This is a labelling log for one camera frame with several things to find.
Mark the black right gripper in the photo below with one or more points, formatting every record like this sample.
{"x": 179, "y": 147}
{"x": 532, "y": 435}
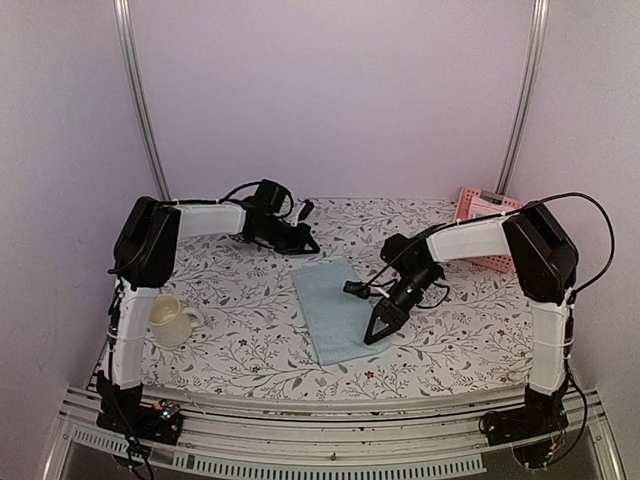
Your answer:
{"x": 393, "y": 313}

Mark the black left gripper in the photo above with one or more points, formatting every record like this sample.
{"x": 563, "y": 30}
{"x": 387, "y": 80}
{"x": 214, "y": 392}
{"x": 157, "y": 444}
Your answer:
{"x": 305, "y": 235}

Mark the light blue towel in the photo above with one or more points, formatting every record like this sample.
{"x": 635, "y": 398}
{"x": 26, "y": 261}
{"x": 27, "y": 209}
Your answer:
{"x": 336, "y": 321}

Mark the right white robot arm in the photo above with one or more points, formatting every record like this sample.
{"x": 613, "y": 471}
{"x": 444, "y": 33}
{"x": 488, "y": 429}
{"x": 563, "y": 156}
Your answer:
{"x": 545, "y": 262}

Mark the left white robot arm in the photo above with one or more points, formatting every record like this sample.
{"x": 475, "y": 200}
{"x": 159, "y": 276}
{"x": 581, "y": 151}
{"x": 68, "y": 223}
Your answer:
{"x": 145, "y": 253}

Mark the cream ceramic mug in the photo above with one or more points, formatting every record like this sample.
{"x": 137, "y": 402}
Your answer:
{"x": 171, "y": 324}

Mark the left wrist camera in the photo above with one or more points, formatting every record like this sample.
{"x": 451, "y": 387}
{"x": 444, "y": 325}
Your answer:
{"x": 306, "y": 207}

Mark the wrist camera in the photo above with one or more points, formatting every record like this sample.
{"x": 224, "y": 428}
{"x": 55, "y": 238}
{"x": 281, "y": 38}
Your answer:
{"x": 357, "y": 289}
{"x": 306, "y": 207}

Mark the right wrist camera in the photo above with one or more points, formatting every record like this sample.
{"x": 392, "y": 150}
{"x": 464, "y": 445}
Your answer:
{"x": 357, "y": 289}

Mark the aluminium front rail frame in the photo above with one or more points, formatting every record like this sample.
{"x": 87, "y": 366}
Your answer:
{"x": 231, "y": 437}

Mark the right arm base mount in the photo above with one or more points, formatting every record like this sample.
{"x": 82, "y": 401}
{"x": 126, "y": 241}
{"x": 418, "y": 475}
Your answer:
{"x": 540, "y": 415}

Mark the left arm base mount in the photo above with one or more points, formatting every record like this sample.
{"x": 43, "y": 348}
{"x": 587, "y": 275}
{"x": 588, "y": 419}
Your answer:
{"x": 122, "y": 412}

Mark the left aluminium corner post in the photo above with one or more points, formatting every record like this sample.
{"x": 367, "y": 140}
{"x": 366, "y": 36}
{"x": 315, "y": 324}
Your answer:
{"x": 125, "y": 30}

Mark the aluminium corner post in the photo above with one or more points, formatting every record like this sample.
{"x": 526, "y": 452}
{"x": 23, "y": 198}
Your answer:
{"x": 534, "y": 53}
{"x": 125, "y": 30}

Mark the right aluminium corner post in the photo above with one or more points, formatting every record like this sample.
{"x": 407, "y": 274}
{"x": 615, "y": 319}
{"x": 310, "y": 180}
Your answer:
{"x": 534, "y": 53}

